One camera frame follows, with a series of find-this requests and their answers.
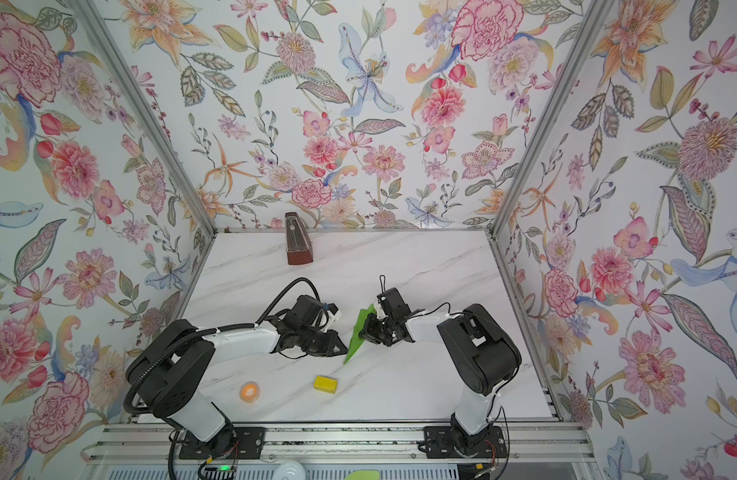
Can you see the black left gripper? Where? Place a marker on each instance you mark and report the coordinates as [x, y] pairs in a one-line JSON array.
[[331, 341]]

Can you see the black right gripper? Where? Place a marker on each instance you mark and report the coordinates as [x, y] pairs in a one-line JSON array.
[[370, 332]]

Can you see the green square paper sheet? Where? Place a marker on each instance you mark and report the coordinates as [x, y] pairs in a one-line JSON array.
[[356, 341]]

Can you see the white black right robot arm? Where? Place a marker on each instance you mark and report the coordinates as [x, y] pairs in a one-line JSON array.
[[481, 351]]

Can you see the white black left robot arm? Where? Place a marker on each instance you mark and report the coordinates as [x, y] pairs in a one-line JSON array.
[[165, 379]]

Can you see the yellow sponge block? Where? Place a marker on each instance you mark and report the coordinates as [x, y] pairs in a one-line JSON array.
[[325, 384]]

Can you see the brown wooden metronome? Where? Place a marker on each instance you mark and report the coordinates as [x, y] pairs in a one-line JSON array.
[[298, 243]]

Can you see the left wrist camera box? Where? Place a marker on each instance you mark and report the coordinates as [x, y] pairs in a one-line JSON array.
[[332, 315]]

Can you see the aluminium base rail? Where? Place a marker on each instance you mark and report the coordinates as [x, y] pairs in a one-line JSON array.
[[372, 442]]

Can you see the aluminium frame post right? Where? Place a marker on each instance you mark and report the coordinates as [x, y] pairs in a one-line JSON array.
[[589, 27]]

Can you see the aluminium frame post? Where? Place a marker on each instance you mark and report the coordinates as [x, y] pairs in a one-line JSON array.
[[110, 54], [589, 27]]

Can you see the aluminium frame post left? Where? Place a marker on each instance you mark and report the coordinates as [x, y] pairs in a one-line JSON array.
[[110, 54]]

